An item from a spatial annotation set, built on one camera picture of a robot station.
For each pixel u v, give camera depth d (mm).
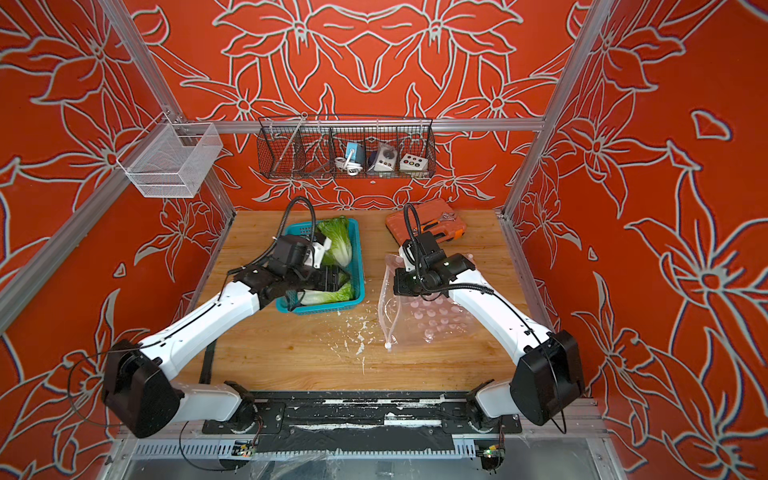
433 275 567
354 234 1030
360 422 728
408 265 708
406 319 795
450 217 1098
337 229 954
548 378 395
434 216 1087
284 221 611
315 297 853
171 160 901
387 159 907
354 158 839
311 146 1003
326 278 690
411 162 946
